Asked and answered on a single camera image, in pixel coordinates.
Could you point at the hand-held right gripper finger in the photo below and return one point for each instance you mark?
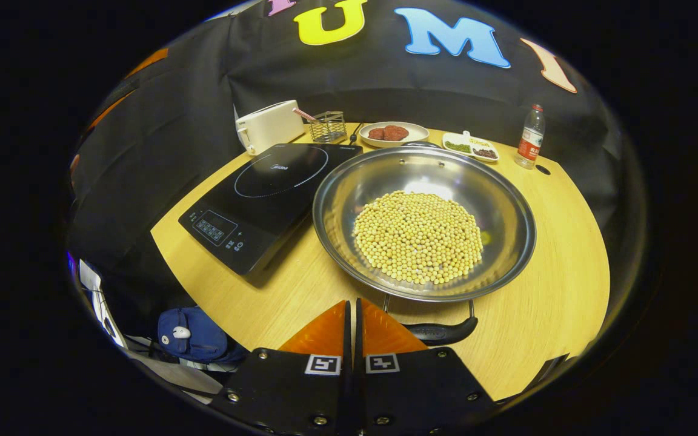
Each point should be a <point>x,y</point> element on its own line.
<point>361,387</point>
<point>346,387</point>

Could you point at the stainless steel pot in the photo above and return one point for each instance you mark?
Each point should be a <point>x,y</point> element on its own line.
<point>337,212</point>

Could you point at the black induction cooktop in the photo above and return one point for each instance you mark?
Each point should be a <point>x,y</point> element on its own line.
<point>264,194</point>

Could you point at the blue bag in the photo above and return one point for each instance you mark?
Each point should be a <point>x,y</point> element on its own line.
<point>203,339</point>

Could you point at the pile of soybeans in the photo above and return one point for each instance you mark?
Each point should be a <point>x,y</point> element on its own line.
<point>418,236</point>

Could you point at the red meat slice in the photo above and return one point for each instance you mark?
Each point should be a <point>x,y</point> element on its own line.
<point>396,132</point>
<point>376,134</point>

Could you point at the round white plate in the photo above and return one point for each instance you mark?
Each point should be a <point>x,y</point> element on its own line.
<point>415,134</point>

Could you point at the heap of green beans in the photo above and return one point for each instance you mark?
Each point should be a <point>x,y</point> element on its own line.
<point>458,147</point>

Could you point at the heap of dark red beans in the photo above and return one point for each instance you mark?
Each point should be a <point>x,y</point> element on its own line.
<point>485,154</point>

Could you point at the white sheet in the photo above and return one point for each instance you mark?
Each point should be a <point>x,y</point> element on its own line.
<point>97,297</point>

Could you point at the white divided dish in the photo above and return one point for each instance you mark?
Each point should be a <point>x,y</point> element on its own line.
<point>453,138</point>

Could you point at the white toaster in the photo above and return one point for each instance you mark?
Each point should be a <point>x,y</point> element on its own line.
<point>270,127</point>

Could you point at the small heap of yellow beans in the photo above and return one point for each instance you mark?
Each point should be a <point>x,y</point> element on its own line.
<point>480,142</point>

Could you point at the pink striped straw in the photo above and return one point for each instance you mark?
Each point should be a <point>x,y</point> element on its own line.
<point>304,114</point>

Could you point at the black table grommet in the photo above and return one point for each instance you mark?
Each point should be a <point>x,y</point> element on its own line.
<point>543,169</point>

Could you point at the clear plastic water bottle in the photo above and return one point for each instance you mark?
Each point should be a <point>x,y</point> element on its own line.
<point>531,142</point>

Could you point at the black backdrop cloth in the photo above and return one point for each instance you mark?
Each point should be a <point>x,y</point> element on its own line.
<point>173,121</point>

